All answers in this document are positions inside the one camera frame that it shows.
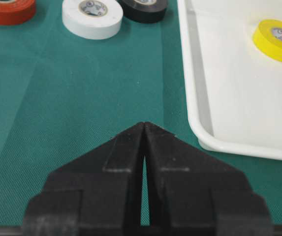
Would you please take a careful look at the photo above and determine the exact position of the white tape roll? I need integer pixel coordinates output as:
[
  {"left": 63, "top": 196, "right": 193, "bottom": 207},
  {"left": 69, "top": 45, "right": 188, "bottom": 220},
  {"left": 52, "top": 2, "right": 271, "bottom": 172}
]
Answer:
[{"left": 62, "top": 0, "right": 124, "bottom": 40}]

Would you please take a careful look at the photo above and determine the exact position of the yellow tape roll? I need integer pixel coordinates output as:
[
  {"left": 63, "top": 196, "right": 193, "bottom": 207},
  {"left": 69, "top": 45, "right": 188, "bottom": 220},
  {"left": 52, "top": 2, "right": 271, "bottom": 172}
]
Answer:
[{"left": 252, "top": 19, "right": 282, "bottom": 62}]

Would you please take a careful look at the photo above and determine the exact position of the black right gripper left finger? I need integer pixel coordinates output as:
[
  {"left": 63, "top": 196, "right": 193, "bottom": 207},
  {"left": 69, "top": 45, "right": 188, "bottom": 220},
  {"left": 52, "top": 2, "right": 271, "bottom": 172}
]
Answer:
[{"left": 22, "top": 122, "right": 144, "bottom": 236}]

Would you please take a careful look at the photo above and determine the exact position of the red tape roll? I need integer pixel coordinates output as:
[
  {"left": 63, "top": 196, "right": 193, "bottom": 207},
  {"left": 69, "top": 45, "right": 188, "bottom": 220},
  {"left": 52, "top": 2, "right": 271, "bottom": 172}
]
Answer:
[{"left": 0, "top": 0, "right": 36, "bottom": 26}]

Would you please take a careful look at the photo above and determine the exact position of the black tape roll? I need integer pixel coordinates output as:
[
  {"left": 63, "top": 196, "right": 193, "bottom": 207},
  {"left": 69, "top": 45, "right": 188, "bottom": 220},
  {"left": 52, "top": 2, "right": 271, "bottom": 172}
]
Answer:
[{"left": 118, "top": 0, "right": 168, "bottom": 24}]

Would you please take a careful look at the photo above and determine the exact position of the green table cloth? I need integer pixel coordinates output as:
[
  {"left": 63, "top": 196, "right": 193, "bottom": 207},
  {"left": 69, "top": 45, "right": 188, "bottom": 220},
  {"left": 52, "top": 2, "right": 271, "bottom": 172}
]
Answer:
[{"left": 0, "top": 0, "right": 282, "bottom": 226}]

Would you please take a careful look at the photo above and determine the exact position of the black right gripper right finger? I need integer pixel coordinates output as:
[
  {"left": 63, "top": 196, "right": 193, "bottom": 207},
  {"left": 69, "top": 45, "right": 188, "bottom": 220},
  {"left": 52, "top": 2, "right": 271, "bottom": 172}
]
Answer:
[{"left": 144, "top": 122, "right": 273, "bottom": 236}]

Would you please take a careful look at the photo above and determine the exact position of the white plastic tray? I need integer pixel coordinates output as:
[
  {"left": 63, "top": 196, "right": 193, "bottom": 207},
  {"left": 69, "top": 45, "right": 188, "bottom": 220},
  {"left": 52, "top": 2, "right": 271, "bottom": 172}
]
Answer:
[{"left": 177, "top": 0, "right": 282, "bottom": 160}]

